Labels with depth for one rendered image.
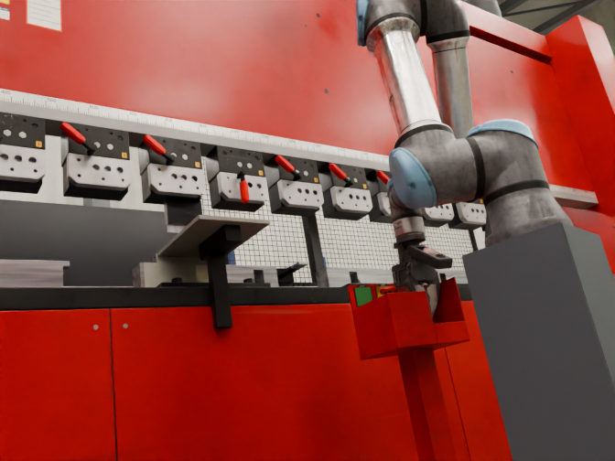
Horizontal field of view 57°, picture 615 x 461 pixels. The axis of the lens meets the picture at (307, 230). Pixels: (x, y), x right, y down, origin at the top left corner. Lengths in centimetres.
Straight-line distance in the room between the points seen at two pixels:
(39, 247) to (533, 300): 149
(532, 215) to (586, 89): 228
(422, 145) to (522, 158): 17
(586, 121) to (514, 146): 216
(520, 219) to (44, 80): 116
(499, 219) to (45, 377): 88
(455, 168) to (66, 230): 135
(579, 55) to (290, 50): 177
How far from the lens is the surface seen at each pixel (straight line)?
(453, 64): 134
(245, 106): 179
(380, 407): 157
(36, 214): 201
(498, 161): 106
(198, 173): 159
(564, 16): 846
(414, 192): 103
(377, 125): 211
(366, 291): 142
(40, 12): 171
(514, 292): 99
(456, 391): 177
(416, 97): 114
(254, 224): 133
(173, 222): 154
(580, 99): 328
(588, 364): 95
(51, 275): 139
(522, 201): 104
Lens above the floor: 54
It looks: 18 degrees up
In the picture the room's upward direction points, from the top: 9 degrees counter-clockwise
